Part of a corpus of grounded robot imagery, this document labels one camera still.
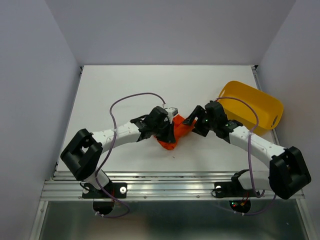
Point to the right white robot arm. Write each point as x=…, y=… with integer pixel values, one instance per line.
x=287, y=170

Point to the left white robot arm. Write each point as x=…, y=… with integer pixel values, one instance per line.
x=83, y=152

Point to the yellow plastic basket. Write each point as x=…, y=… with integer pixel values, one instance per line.
x=251, y=107

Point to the aluminium rail frame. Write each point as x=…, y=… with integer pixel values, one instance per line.
x=169, y=192

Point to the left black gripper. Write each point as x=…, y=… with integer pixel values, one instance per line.
x=169, y=136

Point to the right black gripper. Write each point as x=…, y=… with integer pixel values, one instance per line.
x=197, y=112

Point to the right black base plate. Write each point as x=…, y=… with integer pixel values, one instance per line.
x=230, y=189

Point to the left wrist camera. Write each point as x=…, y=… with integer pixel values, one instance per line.
x=170, y=113

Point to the orange t shirt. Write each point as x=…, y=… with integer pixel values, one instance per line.
x=180, y=131

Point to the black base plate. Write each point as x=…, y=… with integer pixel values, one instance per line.
x=116, y=189
x=230, y=189

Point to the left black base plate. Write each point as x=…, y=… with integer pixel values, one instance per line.
x=116, y=189

